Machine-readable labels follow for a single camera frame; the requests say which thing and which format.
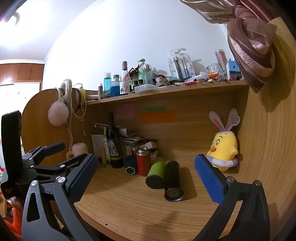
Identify dotted black headband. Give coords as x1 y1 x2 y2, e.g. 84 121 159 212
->
73 88 84 112

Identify orange cloth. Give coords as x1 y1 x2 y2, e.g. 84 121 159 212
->
5 199 23 239

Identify yellow chick plush toy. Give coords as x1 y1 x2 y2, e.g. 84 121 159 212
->
206 108 241 172

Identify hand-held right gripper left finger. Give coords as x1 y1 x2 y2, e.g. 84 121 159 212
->
21 153 99 241

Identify wooden wall cabinet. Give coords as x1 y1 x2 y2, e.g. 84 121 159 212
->
0 61 45 84

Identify white fluffy earmuffs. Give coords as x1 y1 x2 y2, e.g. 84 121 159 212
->
47 79 73 127

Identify pale bottle silver cap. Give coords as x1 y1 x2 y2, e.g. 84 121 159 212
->
143 64 153 85

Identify clear bottle pink label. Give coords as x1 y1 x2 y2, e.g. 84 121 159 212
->
120 61 130 95

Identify green sticky note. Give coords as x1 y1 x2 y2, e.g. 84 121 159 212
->
141 106 166 112

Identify white tube orange cap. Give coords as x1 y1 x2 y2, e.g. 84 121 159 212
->
185 72 219 82

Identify red thermos cup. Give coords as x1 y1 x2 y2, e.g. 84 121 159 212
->
136 147 152 176

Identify stack of books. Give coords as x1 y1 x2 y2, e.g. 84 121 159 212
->
92 123 145 158

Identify white earphone cable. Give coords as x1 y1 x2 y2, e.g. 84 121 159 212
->
66 93 87 149

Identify small cardboard box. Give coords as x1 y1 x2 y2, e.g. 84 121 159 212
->
144 138 159 151

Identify tied pink curtain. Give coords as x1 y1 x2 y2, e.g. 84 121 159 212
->
180 0 278 93

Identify white paper calendar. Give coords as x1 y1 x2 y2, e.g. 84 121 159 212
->
91 134 108 160

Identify dark green cup hexagon mark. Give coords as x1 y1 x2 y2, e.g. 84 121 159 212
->
125 154 139 175

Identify green thermos cup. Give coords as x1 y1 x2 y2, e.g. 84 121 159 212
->
145 157 166 189

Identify green pump bottle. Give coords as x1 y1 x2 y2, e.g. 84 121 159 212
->
137 59 146 81

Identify clear pencil tube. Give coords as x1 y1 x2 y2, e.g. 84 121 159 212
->
214 49 228 79

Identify toothbrush pack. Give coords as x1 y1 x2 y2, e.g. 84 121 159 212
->
168 49 182 80
179 48 193 79

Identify blue liquid bottle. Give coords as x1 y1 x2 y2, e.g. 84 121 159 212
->
104 72 112 94

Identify orange sticky note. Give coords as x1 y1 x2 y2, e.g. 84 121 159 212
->
139 111 176 123

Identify pink mug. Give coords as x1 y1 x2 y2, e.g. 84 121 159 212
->
67 142 89 160

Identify blue patterned bottle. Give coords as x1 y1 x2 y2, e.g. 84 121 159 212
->
110 75 121 97

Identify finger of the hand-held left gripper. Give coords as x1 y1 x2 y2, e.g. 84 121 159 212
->
23 142 66 165
30 153 92 181

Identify dark wine bottle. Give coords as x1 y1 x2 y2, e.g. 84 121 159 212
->
106 112 124 169

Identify blue pencil sharpener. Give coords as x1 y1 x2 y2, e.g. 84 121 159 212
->
227 59 242 80

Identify glass jar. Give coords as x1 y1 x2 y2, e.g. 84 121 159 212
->
206 63 224 80

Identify wooden desk with shelf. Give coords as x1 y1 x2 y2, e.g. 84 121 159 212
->
21 17 296 241

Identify clear plastic box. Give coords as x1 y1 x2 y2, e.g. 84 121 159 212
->
134 84 158 93

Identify black thermos cup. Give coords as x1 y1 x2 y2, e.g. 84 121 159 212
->
164 160 185 202

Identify pink sticky note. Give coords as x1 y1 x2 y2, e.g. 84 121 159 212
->
116 104 136 119

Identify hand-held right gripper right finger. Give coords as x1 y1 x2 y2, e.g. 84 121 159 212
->
193 153 270 241

